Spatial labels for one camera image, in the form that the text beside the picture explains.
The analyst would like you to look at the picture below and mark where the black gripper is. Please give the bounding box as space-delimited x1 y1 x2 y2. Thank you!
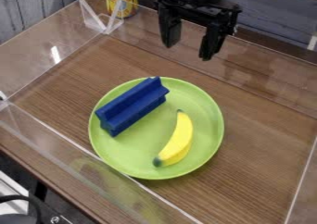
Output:
158 0 242 61

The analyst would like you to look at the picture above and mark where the blue plastic block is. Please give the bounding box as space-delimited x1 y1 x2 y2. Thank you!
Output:
95 77 170 137

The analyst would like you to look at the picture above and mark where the green round plate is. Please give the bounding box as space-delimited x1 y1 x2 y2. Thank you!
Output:
88 77 225 180

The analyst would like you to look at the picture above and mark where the yellow labelled can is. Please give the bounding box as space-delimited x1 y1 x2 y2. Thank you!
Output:
106 0 139 19

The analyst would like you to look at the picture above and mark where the yellow toy banana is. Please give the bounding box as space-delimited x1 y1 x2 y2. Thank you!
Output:
152 109 193 168

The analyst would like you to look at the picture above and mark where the clear acrylic enclosure wall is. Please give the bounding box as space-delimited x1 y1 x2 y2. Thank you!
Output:
0 0 317 224

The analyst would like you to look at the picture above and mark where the black cable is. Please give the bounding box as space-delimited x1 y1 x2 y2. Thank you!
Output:
0 194 43 224

